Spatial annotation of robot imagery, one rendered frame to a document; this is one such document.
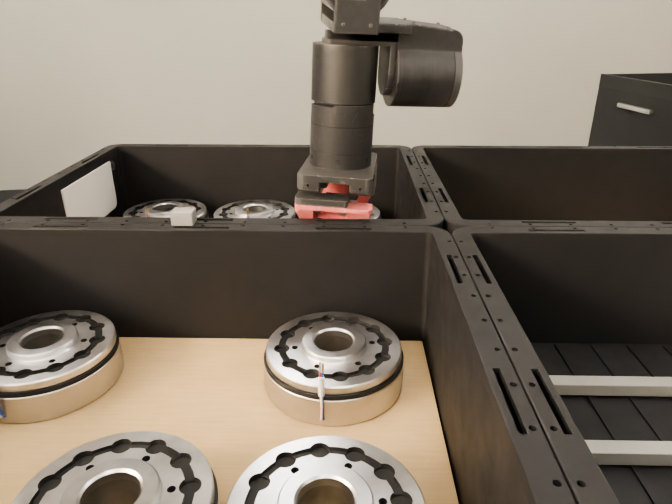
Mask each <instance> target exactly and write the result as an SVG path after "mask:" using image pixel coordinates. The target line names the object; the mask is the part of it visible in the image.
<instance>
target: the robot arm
mask: <svg viewBox="0 0 672 504"><path fill-rule="evenodd" d="M388 1H389V0H321V19H320V20H321V21H322V22H323V23H324V24H325V25H326V26H327V27H328V28H329V29H330V30H328V29H325V36H324V37H322V41H319V42H313V45H312V86H311V100H313V101H314V103H312V104H311V127H310V155H309V156H308V158H307V159H306V161H305V162H304V164H303V165H302V167H301V168H300V170H299V171H298V173H297V188H298V192H297V194H296V195H295V211H296V213H297V215H298V217H299V218H307V219H315V218H318V217H319V218H322V219H370V217H371V214H372V210H373V204H368V201H369V199H370V197H371V196H373V195H374V192H375V186H376V178H377V163H376V160H377V153H374V152H372V140H373V126H374V114H373V108H374V104H373V103H375V97H376V83H377V69H378V88H379V92H380V94H381V95H383V99H384V102H385V104H386V105H387V106H403V107H451V106H452V105H453V104H454V103H455V101H456V100H457V97H458V95H459V92H460V88H461V84H462V77H463V56H462V47H463V36H462V34H461V33H460V32H459V31H457V30H455V29H452V28H451V27H449V26H445V25H441V24H440V23H439V22H437V23H436V24H434V23H427V22H420V21H413V20H407V18H403V19H399V18H393V17H380V11H381V10H382V9H383V8H384V7H385V5H386V4H387V2H388ZM379 46H380V49H379ZM378 54H379V63H378ZM326 192H331V193H344V194H352V195H358V196H359V197H358V199H357V201H356V203H355V202H349V195H341V194H328V193H326Z"/></svg>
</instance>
